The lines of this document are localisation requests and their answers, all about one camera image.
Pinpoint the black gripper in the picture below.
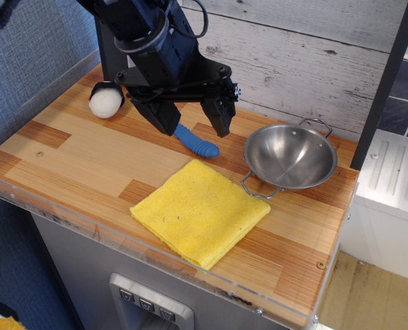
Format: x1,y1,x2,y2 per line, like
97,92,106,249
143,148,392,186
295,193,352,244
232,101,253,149
114,20,241,138

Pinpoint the small stainless steel pan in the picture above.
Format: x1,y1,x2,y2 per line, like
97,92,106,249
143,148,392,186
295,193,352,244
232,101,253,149
241,118,338,199

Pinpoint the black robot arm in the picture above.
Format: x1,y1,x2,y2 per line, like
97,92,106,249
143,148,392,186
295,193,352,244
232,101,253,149
80,1,241,138

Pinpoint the folded yellow cloth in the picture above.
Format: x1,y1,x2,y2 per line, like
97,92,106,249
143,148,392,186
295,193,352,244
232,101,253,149
130,159,271,270

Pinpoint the blue ribbed toy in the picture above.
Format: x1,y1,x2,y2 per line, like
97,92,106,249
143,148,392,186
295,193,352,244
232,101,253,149
174,124,220,158

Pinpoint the white ball black band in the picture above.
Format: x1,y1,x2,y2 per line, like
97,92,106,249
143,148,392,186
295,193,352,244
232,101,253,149
89,81,125,119

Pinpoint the clear acrylic table guard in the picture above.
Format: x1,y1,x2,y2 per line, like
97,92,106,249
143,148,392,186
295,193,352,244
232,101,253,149
0,167,358,329

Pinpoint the silver dispenser button panel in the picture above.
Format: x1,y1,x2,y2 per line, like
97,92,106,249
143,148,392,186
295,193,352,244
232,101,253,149
109,273,195,329

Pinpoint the white ribbed cabinet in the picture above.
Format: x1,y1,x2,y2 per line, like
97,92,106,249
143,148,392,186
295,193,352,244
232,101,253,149
340,130,408,278

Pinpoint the yellow object bottom left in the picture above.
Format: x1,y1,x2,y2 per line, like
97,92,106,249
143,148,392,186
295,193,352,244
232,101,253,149
0,317,26,330

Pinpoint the dark vertical post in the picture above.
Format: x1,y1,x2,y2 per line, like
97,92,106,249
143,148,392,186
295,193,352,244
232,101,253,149
350,2,408,171

